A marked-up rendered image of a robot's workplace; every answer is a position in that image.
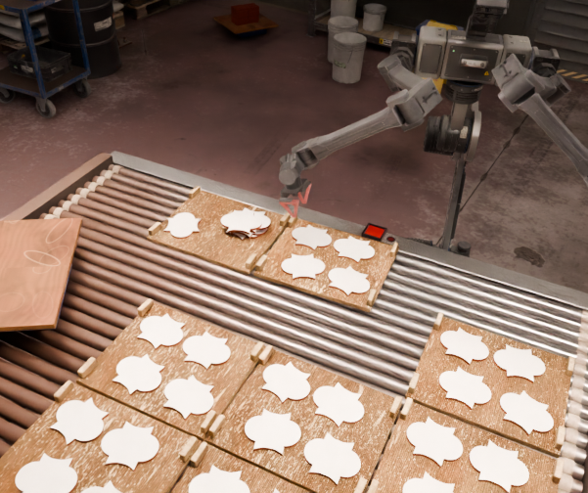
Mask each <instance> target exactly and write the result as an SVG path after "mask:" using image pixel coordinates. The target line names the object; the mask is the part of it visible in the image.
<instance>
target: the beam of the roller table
mask: <svg viewBox="0 0 588 493"><path fill-rule="evenodd" d="M111 156H113V165H119V166H123V167H124V168H126V169H129V170H133V171H136V172H139V173H142V174H146V175H149V176H152V177H155V178H158V179H161V180H164V181H167V182H170V183H173V184H177V185H180V186H183V187H186V188H190V189H194V188H195V187H196V186H200V187H201V190H202V191H205V192H209V193H212V194H215V195H218V196H221V197H224V198H227V199H231V200H234V201H237V202H243V203H246V204H250V205H253V206H256V207H259V208H263V209H266V210H269V211H273V212H276V213H279V214H282V215H285V214H286V213H287V211H286V210H285V209H284V208H283V207H282V206H281V205H280V203H279V200H276V199H272V198H269V197H266V196H262V195H260V194H257V193H253V192H250V191H247V190H244V189H240V188H237V187H234V186H230V185H227V184H224V183H220V182H217V181H214V180H210V179H207V178H204V177H202V176H198V175H195V174H192V173H188V172H185V171H182V170H178V169H175V168H172V167H168V166H165V165H162V164H158V163H155V162H152V161H149V160H145V159H142V158H139V157H134V156H131V155H127V154H124V153H121V152H117V151H114V152H112V153H111ZM297 218H298V219H302V220H306V221H309V222H313V223H316V224H320V225H323V226H327V227H330V228H334V229H337V230H341V231H344V232H347V233H351V234H354V235H358V236H361V235H362V232H363V231H364V229H365V228H366V226H363V225H360V224H356V223H353V222H350V221H346V220H343V219H340V218H337V217H334V216H331V215H328V214H324V213H321V212H318V211H314V210H311V209H308V208H304V207H301V206H299V207H298V209H297ZM387 237H394V238H395V241H394V242H389V241H388V240H387V239H386V238H387ZM382 243H386V244H389V245H394V243H398V246H399V251H398V253H400V254H403V255H406V256H409V257H413V258H416V259H419V260H422V261H425V262H428V263H431V264H434V265H437V266H441V267H444V268H447V269H450V270H453V271H457V272H460V273H463V274H466V275H470V276H473V277H476V278H479V279H482V280H485V281H488V282H491V283H494V284H497V285H501V286H504V287H507V288H510V289H514V290H517V291H522V292H525V293H529V294H532V295H535V296H538V297H541V298H545V299H548V300H551V301H554V302H557V303H560V304H563V305H566V306H569V307H573V308H576V309H579V310H586V311H588V293H586V292H583V291H577V290H574V289H571V288H567V287H564V286H561V285H558V284H554V283H551V282H548V281H544V280H541V279H538V278H534V277H531V276H528V275H524V274H522V273H519V272H516V271H512V270H509V269H506V268H502V267H499V266H496V265H492V264H489V263H486V262H482V261H479V260H476V259H473V258H469V257H466V256H464V255H460V254H457V253H454V252H450V251H447V250H444V249H440V248H437V247H434V246H428V245H425V244H422V243H418V242H415V241H412V240H408V239H405V238H402V237H398V236H395V235H392V234H389V233H386V234H385V235H384V238H383V239H382Z"/></svg>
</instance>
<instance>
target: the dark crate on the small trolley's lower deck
mask: <svg viewBox="0 0 588 493"><path fill-rule="evenodd" d="M35 49H36V53H37V58H38V62H39V65H40V70H41V74H42V78H43V81H44V82H48V83H49V82H51V81H53V80H54V79H56V78H58V77H60V76H62V75H64V74H66V73H68V72H70V71H72V70H73V68H72V64H71V59H70V57H71V56H70V53H67V52H63V51H59V50H54V49H50V48H46V47H42V46H38V45H35ZM24 56H25V59H23V60H19V59H20V58H22V57H24ZM6 57H7V59H6V60H8V64H9V66H10V67H9V69H10V70H11V71H10V72H11V73H14V74H18V75H22V76H26V77H29V78H33V79H37V78H36V74H35V70H34V65H33V61H32V57H31V54H30V50H29V46H26V47H24V48H21V49H20V50H18V51H16V52H14V53H12V54H9V55H7V56H6Z"/></svg>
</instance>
